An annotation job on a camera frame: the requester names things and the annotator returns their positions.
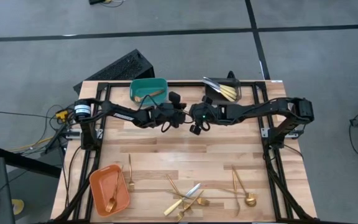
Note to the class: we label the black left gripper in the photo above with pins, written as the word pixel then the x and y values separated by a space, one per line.
pixel 169 115

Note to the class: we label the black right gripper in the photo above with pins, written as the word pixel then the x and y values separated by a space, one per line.
pixel 208 115

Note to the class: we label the dark grey plastic bin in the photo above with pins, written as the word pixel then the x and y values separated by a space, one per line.
pixel 213 99

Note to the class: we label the gold spoon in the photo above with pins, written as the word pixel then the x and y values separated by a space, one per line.
pixel 155 93
pixel 138 99
pixel 250 199

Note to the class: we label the gold fork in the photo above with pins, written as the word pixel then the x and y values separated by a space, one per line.
pixel 110 206
pixel 131 186
pixel 180 215
pixel 186 206
pixel 237 207
pixel 202 202
pixel 228 190

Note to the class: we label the orange plastic bin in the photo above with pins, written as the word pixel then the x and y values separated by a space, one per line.
pixel 99 186

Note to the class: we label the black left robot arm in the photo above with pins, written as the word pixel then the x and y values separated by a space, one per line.
pixel 126 115

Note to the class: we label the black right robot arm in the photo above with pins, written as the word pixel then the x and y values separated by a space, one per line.
pixel 259 112

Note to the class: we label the teal plastic bin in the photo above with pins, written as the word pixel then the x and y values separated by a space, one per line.
pixel 148 85

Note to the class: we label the black perforated box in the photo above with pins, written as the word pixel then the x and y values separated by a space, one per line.
pixel 120 67

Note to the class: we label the white sticker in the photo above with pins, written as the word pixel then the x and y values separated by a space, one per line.
pixel 277 81

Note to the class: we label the black floor device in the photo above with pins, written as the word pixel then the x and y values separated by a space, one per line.
pixel 96 1

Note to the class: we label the black beam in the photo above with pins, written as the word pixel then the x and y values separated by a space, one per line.
pixel 26 161

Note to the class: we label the yellow tape roll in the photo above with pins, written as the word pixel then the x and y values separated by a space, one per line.
pixel 19 207

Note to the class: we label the black aluminium table frame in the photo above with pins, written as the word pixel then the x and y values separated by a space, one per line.
pixel 188 84

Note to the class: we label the small black mount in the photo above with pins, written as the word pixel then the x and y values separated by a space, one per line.
pixel 231 75

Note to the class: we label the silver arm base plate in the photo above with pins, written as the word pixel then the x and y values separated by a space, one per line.
pixel 265 132
pixel 73 134

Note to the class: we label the black side bracket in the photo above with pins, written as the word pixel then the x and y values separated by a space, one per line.
pixel 53 144

